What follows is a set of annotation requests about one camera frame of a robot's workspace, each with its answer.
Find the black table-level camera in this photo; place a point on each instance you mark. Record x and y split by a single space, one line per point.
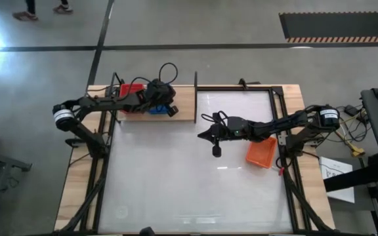
147 231

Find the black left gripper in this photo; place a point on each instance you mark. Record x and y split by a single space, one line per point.
159 93

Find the orange plastic slotted basket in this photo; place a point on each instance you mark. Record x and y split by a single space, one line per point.
261 152

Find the dark grey equipment cart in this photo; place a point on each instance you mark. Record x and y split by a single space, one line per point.
377 124

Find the black aluminium rig frame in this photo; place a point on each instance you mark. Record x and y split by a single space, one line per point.
235 88

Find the person's leg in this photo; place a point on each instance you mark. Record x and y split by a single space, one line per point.
30 6
64 2

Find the black shelf divider post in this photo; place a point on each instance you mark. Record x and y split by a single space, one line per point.
195 98

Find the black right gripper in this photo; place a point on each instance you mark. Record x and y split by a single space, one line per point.
235 129

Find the red plastic slotted basket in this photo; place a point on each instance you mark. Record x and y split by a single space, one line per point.
130 90

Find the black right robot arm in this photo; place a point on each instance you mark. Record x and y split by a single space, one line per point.
284 124

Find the white paper sheet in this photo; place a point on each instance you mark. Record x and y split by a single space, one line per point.
336 183

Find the grey metal bracket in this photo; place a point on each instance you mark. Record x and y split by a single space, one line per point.
282 140

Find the small red clip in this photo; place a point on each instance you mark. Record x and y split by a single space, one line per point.
281 170

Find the wooden shelf board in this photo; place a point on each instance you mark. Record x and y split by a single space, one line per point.
182 105

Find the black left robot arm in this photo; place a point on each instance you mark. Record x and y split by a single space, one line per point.
103 103

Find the person's shoe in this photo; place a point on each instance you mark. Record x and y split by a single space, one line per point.
25 15
62 9

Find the black hazard-striped floor mat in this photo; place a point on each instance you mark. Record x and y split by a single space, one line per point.
340 24

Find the blue plastic slotted basket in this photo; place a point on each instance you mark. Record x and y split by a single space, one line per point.
157 110

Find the black power adapter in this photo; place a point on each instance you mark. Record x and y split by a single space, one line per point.
352 109

